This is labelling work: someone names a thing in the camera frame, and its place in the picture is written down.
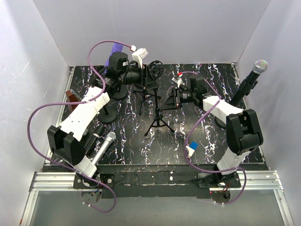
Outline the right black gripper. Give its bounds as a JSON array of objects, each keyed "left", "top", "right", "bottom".
[{"left": 160, "top": 87, "right": 196, "bottom": 110}]

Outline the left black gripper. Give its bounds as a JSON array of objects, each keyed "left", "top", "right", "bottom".
[{"left": 119, "top": 64, "right": 159, "bottom": 90}]

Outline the black tripod stand with shockmount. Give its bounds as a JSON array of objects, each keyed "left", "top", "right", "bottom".
[{"left": 133, "top": 60, "right": 164, "bottom": 116}]

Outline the black round-base mic stand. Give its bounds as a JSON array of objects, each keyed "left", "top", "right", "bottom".
[{"left": 98, "top": 105, "right": 117, "bottom": 124}]

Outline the black shotgun microphone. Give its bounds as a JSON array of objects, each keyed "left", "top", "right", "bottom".
[{"left": 86, "top": 125, "right": 105, "bottom": 155}]

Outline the black glitter microphone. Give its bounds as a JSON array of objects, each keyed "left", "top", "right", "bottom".
[{"left": 80, "top": 131, "right": 93, "bottom": 154}]

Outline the small black tripod stand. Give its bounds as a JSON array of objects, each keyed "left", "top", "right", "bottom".
[{"left": 144, "top": 88, "right": 175, "bottom": 137}]

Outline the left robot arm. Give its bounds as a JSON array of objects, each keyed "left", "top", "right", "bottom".
[{"left": 47, "top": 48, "right": 164, "bottom": 188}]

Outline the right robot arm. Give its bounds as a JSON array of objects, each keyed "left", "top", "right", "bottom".
[{"left": 161, "top": 76, "right": 263, "bottom": 187}]

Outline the empty round-base stand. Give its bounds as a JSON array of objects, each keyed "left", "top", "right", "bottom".
[{"left": 112, "top": 85, "right": 128, "bottom": 100}]

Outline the purple microphone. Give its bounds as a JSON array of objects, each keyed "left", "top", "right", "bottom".
[{"left": 104, "top": 43, "right": 123, "bottom": 66}]

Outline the right round-base mic stand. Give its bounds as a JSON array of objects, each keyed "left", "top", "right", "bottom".
[{"left": 214, "top": 79, "right": 259, "bottom": 129}]

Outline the black microphone silver grille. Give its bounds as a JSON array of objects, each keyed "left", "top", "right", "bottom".
[{"left": 245, "top": 59, "right": 268, "bottom": 84}]

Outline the blue white small card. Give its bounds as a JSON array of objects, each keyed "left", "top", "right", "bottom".
[{"left": 186, "top": 142, "right": 198, "bottom": 159}]

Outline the brown wooden metronome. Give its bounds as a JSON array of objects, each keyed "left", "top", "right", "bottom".
[{"left": 65, "top": 89, "right": 82, "bottom": 113}]

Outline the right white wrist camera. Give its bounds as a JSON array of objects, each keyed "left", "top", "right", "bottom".
[{"left": 172, "top": 73, "right": 184, "bottom": 88}]

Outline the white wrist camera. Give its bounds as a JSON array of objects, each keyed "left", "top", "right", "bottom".
[
  {"left": 172, "top": 73, "right": 184, "bottom": 88},
  {"left": 132, "top": 48, "right": 148, "bottom": 68}
]

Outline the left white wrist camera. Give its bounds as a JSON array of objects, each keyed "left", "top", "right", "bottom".
[{"left": 132, "top": 48, "right": 148, "bottom": 68}]

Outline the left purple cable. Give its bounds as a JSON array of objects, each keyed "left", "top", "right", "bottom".
[{"left": 27, "top": 40, "right": 137, "bottom": 175}]

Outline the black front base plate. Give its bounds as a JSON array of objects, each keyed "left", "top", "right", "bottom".
[{"left": 72, "top": 163, "right": 236, "bottom": 200}]

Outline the aluminium frame rail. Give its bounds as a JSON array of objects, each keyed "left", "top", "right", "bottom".
[{"left": 20, "top": 170, "right": 294, "bottom": 226}]

